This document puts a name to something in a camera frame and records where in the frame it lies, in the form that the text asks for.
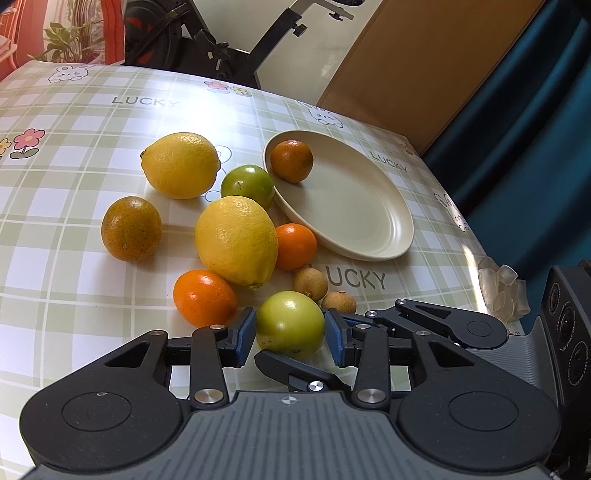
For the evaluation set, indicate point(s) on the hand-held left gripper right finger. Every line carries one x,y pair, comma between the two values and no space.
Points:
334,341

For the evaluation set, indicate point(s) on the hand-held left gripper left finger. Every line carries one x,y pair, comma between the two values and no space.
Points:
244,339

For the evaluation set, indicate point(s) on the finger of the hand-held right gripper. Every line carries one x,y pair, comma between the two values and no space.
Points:
295,369
425,314

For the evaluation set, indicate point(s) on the brown longan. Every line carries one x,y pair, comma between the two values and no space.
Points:
310,282
339,302

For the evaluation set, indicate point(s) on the yellow-green round fruit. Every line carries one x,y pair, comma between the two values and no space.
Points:
291,321

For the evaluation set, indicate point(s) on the oval bright orange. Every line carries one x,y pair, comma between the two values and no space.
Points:
203,297

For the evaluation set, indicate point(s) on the large yellow lemon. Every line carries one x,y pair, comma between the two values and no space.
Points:
235,240

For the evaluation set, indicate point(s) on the small round orange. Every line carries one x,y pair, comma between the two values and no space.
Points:
296,247

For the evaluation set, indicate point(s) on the cream oval plate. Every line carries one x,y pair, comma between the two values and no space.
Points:
355,207

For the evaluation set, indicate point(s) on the green round fruit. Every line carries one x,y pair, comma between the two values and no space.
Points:
247,185

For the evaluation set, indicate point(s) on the speckled dark orange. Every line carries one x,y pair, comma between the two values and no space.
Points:
131,228

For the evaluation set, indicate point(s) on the small dark brown orange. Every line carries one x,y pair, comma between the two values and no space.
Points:
292,160

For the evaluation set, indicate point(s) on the dark blue curtain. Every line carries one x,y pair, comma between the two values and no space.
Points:
531,138

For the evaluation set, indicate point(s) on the green plaid tablecloth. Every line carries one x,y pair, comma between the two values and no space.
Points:
69,184

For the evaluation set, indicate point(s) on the wooden board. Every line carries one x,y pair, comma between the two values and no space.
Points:
415,60

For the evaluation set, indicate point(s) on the black exercise bike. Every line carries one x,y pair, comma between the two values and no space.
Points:
184,41

